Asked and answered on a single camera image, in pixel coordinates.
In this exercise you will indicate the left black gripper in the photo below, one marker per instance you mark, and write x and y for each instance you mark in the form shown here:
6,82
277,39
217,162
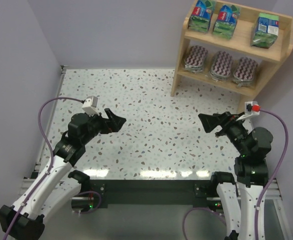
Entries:
105,124

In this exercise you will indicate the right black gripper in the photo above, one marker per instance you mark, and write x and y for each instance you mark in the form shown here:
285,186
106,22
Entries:
224,124

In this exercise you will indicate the purple zigzag sponge pack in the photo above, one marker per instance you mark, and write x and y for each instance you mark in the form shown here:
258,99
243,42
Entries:
221,67
195,60
245,72

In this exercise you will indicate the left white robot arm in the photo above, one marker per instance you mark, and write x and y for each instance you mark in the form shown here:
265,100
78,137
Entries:
25,218

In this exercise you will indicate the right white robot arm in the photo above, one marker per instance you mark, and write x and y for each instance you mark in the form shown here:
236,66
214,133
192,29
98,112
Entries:
241,194

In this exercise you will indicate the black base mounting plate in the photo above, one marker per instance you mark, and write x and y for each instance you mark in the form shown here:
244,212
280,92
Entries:
194,193

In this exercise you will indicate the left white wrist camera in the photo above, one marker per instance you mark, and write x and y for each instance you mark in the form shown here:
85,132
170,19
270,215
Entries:
89,105

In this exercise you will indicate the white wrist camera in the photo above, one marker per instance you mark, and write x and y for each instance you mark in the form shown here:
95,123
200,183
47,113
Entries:
89,105
251,110

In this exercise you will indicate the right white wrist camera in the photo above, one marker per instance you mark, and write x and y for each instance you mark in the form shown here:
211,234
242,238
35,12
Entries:
251,110

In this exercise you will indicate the aluminium frame rail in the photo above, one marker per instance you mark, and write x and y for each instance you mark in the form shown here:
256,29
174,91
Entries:
43,156

